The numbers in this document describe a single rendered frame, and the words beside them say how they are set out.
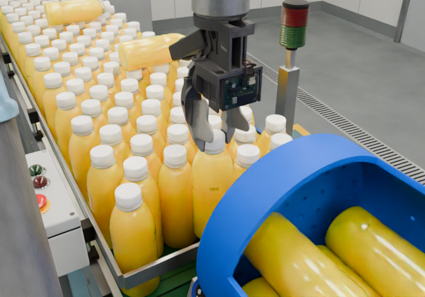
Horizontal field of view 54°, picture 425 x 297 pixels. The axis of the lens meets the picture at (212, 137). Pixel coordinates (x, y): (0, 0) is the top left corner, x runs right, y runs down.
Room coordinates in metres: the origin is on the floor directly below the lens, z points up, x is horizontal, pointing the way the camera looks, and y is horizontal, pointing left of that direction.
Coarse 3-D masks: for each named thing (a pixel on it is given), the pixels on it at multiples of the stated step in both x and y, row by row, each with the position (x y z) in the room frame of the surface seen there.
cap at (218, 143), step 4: (216, 132) 0.57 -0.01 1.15; (220, 132) 0.56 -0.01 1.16; (216, 136) 0.55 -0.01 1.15; (220, 136) 0.55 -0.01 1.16; (224, 136) 0.55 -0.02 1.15; (216, 140) 0.54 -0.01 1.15; (220, 140) 0.54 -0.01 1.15; (224, 140) 0.55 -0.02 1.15; (208, 144) 0.54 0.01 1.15; (212, 144) 0.54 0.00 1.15; (216, 144) 0.54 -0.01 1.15; (220, 144) 0.54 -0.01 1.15; (224, 144) 0.55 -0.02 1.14; (208, 148) 0.54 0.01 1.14; (212, 148) 0.54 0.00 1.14; (216, 148) 0.54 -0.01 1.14; (220, 148) 0.54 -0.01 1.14
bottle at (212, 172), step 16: (208, 160) 0.54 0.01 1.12; (224, 160) 0.54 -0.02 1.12; (192, 176) 0.55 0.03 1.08; (208, 176) 0.53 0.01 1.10; (224, 176) 0.53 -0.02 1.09; (192, 192) 0.55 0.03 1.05; (208, 192) 0.52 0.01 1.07; (224, 192) 0.53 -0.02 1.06; (192, 208) 0.55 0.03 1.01; (208, 208) 0.52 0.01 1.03
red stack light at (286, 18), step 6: (282, 6) 0.98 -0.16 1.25; (282, 12) 0.97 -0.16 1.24; (288, 12) 0.95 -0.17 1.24; (294, 12) 0.95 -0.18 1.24; (300, 12) 0.95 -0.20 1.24; (306, 12) 0.95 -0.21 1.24; (282, 18) 0.97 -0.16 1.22; (288, 18) 0.95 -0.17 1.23; (294, 18) 0.95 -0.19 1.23; (300, 18) 0.95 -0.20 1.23; (306, 18) 0.95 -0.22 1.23; (282, 24) 0.97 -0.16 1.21; (288, 24) 0.95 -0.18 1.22; (294, 24) 0.95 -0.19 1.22; (300, 24) 0.95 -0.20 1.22; (306, 24) 0.96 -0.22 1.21
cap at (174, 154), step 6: (168, 150) 0.59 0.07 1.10; (174, 150) 0.59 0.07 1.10; (180, 150) 0.59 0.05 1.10; (186, 150) 0.59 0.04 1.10; (168, 156) 0.58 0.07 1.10; (174, 156) 0.57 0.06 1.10; (180, 156) 0.58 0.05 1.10; (186, 156) 0.59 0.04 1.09; (168, 162) 0.58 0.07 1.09; (174, 162) 0.58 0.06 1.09; (180, 162) 0.58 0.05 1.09
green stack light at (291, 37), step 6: (282, 30) 0.96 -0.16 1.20; (288, 30) 0.95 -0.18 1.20; (294, 30) 0.95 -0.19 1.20; (300, 30) 0.95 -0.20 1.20; (306, 30) 0.96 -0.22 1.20; (282, 36) 0.96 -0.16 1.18; (288, 36) 0.95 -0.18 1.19; (294, 36) 0.94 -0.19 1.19; (300, 36) 0.95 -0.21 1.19; (282, 42) 0.96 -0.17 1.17; (288, 42) 0.95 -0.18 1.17; (294, 42) 0.94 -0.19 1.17; (300, 42) 0.95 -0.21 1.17
